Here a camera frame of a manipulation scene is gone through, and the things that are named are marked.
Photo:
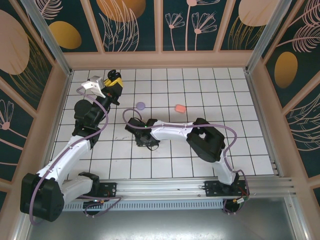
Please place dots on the grey metal sheet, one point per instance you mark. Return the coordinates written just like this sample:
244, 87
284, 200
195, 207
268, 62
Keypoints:
160, 225

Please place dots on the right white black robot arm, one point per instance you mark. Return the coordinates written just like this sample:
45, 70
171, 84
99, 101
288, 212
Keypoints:
175, 131

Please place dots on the purple round charging case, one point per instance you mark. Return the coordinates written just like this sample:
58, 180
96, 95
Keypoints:
140, 105

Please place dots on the small green controller board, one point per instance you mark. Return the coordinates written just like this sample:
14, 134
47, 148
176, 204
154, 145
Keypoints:
243, 200

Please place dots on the aluminium side rail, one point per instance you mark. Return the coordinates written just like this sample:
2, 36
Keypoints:
276, 167

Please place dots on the aluminium mounting rail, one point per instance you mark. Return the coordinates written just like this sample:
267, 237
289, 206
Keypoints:
160, 186

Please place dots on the pink charging case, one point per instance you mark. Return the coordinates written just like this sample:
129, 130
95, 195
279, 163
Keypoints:
180, 108

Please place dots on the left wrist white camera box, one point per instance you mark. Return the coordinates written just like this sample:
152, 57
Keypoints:
95, 83

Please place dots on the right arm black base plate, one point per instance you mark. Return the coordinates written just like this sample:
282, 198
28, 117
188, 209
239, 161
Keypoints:
212, 190

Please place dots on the aluminium corner post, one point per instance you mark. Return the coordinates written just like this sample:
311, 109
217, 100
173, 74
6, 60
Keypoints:
262, 37
50, 40

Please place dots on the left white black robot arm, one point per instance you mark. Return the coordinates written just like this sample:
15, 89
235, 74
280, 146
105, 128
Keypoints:
67, 160

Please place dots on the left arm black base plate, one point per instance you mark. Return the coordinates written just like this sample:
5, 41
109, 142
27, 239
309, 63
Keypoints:
110, 187

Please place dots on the left aluminium corner post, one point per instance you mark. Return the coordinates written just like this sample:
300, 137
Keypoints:
50, 40

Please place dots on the right aluminium corner post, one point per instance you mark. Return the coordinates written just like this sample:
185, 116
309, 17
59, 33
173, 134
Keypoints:
262, 37

